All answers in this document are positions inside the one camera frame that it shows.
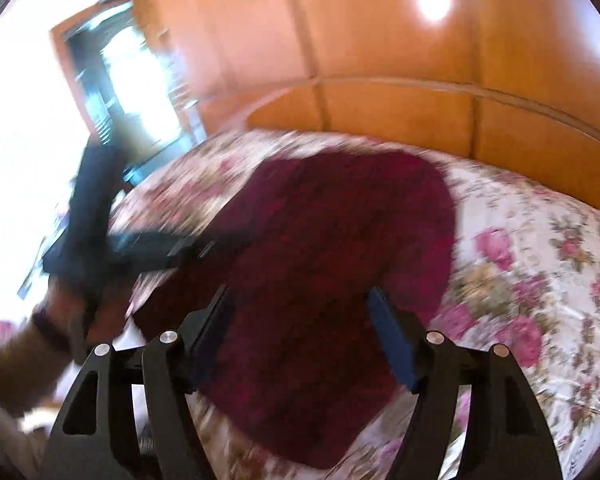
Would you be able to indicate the wooden headboard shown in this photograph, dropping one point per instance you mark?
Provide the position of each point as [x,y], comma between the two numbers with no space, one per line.
[400,120]

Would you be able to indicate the person's left forearm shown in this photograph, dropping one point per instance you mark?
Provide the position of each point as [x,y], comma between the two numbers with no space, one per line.
[15,365]

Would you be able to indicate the red floral garment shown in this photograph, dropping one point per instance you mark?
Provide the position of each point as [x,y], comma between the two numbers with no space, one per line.
[320,240]

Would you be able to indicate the person's left hand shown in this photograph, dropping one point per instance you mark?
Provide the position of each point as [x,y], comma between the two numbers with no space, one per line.
[65,305]

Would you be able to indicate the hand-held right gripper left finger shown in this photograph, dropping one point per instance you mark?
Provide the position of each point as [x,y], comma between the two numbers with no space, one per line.
[212,335]

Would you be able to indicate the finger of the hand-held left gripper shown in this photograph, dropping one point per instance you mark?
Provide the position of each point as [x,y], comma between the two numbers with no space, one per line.
[160,252]

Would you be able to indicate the floral bedspread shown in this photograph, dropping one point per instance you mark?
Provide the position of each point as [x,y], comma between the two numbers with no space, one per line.
[520,260]

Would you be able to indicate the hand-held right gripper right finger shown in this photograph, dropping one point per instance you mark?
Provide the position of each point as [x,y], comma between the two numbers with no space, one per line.
[395,335]

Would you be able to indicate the wooden framed window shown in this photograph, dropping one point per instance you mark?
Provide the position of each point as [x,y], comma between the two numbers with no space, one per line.
[125,90]

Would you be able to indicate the wooden wardrobe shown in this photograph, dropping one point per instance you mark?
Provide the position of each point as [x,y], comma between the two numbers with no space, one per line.
[360,20]

